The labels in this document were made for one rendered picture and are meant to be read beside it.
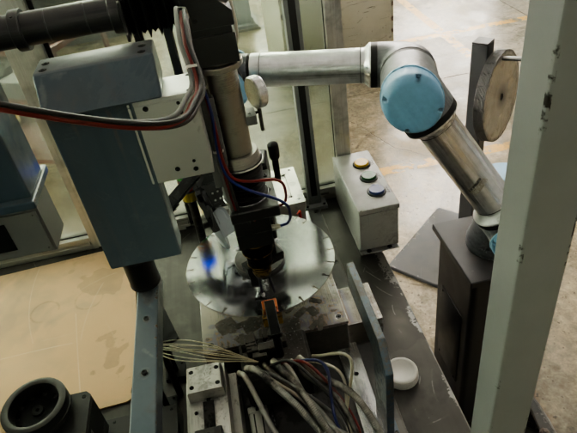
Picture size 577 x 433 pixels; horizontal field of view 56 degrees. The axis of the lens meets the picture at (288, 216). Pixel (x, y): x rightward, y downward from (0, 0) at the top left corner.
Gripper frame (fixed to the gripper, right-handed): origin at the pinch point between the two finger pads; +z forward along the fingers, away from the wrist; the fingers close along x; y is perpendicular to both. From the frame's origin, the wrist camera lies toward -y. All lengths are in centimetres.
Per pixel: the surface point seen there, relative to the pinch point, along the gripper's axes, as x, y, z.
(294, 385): -25.9, 6.4, 24.9
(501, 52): 74, 100, -15
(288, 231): 6.7, 13.8, 3.8
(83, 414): -28.3, -29.9, 14.8
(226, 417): -24.4, -7.9, 26.8
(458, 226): 31, 57, 24
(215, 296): -9.1, -4.4, 8.2
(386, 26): 321, 123, -64
